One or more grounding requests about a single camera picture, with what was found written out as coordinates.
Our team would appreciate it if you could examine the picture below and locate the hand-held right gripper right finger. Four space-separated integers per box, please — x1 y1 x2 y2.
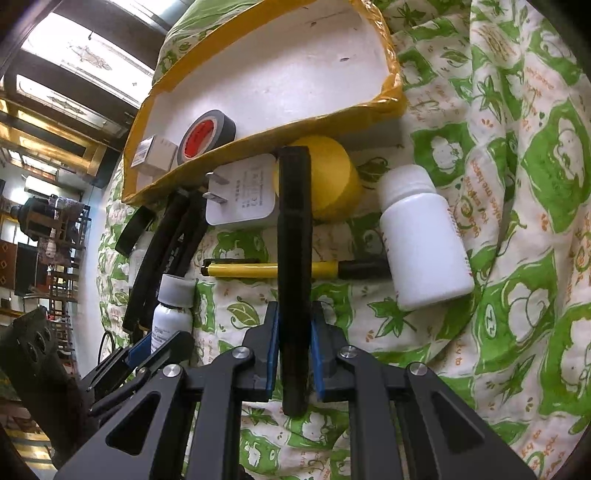
311 302 539 480

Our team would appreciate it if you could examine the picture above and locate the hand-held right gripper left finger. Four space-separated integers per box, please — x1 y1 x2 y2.
53 302 280 480

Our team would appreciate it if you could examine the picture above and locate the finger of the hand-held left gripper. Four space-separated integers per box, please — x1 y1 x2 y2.
87 333 154 394
92 330 195 416

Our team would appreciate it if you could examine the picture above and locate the small white bottle grey cap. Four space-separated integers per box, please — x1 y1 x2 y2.
151 273 195 357

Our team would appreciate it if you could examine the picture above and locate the black marker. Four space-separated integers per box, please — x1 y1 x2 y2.
124 190 191 330
277 145 312 417

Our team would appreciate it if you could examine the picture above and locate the black pen white print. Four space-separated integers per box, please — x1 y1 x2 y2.
161 189 208 283

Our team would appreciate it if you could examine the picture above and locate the large white bottle red label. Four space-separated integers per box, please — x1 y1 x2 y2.
378 165 475 311

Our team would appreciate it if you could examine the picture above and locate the white power adapter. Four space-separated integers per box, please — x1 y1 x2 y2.
204 154 279 227

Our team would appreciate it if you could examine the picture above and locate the yellow round cap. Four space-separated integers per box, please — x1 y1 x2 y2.
273 135 362 222

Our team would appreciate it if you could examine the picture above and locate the yellow cardboard box tray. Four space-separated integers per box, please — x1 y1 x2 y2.
121 0 407 206

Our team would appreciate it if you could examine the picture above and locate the yellow pen black cap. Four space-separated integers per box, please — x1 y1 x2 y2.
202 258 393 280

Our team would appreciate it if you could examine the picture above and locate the dark wooden cabinet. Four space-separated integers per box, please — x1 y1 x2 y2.
11 240 49 297

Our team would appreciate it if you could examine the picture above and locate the wooden chair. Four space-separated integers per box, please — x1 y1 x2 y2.
44 194 90 319

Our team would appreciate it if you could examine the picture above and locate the small white carton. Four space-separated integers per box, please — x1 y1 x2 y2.
130 135 179 176

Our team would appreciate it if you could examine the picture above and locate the black tape roll red core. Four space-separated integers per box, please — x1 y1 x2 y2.
177 109 237 163

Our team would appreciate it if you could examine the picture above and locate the patterned glass window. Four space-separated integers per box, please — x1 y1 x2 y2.
23 14 155 93
14 74 134 130

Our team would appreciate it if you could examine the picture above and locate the green printed blanket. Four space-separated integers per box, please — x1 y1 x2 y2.
99 0 591 480

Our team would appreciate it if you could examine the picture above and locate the black cable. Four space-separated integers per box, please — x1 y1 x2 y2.
98 330 117 366

